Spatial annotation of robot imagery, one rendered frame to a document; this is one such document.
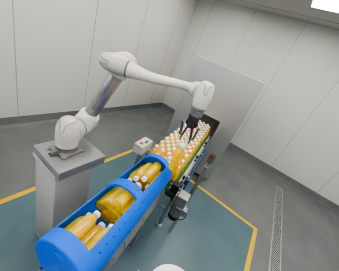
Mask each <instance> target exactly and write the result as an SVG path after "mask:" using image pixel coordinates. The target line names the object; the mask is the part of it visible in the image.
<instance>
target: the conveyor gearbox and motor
mask: <svg viewBox="0 0 339 271"><path fill-rule="evenodd" d="M190 197H191V194H189V193H188V192H186V191H184V190H183V189H181V190H180V191H179V192H178V193H177V194H176V195H175V199H174V200H173V205H172V206H171V208H170V210H169V213H168V217H169V219H170V220H172V221H176V220H184V219H185V218H186V216H187V214H186V212H187V210H188V209H187V208H186V206H187V203H188V201H189V199H190ZM170 205H171V203H170ZM185 214H186V216H185V218H184V219H178V218H179V217H180V216H182V217H184V215H185Z"/></svg>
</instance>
